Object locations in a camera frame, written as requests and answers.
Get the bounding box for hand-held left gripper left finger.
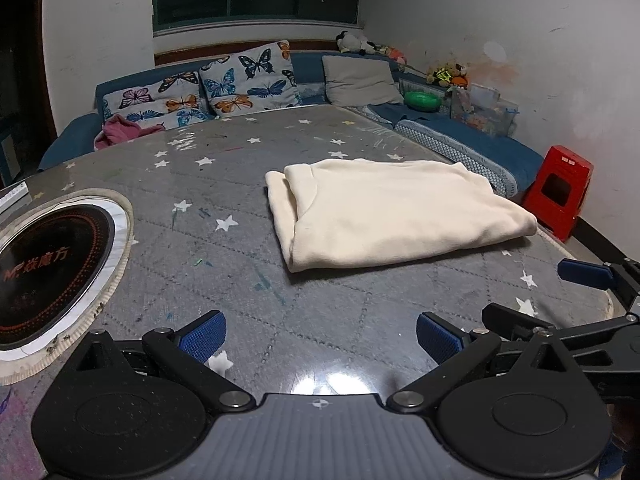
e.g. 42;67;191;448
74;309;254;411

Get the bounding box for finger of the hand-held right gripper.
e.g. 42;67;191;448
481;302;640;355
556;257;640;307

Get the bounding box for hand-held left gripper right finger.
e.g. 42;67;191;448
387;311;615;411

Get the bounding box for cream pants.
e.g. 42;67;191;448
264;157;540;274

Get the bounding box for red plastic stool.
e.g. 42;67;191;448
520;144;595;244

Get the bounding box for round black induction cooktop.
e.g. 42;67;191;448
0;187;135;387

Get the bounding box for clear plastic toy box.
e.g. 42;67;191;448
449;84;519;139

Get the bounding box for pink cloth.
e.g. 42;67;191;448
93;113;166;151

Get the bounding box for green bowl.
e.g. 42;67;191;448
403;90;442;112

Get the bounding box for white remote control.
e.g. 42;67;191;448
0;182;29;211

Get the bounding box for butterfly print pillow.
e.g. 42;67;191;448
198;39;301;119
102;69;214;134

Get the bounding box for grey pillow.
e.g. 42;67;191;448
321;53;405;108

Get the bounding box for blue sofa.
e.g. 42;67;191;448
37;49;546;199

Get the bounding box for black white plush toy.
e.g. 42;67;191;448
335;31;384;56

